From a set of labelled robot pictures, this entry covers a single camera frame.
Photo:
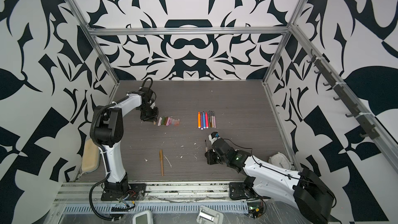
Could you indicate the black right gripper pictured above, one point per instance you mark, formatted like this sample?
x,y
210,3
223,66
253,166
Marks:
x,y
210,156

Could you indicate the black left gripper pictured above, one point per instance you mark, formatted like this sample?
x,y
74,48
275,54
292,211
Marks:
x,y
153,118

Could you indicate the light pink marker pen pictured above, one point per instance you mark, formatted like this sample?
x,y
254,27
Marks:
x,y
214,120

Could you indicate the purple marker pen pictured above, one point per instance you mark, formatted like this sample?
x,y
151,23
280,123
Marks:
x,y
202,121

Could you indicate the blue marker pen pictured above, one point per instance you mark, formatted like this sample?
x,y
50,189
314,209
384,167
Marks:
x,y
204,119

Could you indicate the orange marker pen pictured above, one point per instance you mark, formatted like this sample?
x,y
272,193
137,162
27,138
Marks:
x,y
199,121

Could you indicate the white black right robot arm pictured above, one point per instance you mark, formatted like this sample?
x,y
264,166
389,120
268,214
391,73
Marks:
x,y
303,190

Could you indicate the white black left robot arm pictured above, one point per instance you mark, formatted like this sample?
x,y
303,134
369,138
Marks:
x,y
106,133

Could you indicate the small electronics board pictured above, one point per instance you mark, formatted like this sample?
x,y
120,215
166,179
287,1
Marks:
x,y
256,209

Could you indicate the beige sponge block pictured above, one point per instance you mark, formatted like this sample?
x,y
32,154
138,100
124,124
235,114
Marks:
x,y
91,157

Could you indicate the white handheld device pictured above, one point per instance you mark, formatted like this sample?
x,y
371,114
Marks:
x,y
144,217

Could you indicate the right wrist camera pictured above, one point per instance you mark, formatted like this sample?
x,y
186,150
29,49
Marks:
x,y
213,137

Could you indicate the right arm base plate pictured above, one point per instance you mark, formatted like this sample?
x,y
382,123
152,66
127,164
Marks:
x,y
240,191

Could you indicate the silver metal bracket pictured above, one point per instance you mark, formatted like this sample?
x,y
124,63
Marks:
x,y
209,216

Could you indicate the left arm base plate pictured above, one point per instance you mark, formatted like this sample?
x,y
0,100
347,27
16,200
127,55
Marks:
x,y
131,192

